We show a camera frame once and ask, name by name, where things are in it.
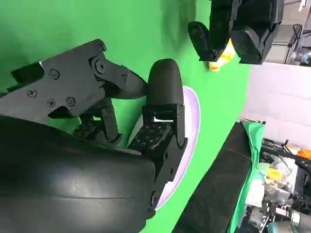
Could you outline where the black metal stand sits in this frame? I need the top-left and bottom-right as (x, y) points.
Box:
(284, 23), (305, 65)

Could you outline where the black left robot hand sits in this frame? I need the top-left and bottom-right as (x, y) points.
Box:
(188, 0), (285, 65)

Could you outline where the lilac plate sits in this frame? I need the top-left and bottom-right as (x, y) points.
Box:
(155, 86), (201, 211)

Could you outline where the green table cloth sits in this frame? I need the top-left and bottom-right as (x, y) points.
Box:
(0, 0), (267, 233)

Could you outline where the orange white toy bread roll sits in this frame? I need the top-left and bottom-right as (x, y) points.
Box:
(208, 38), (236, 72)

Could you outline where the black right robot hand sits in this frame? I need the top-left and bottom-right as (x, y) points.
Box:
(0, 38), (188, 233)

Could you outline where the black workshop machine frame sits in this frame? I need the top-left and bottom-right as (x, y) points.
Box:
(261, 137), (311, 175)

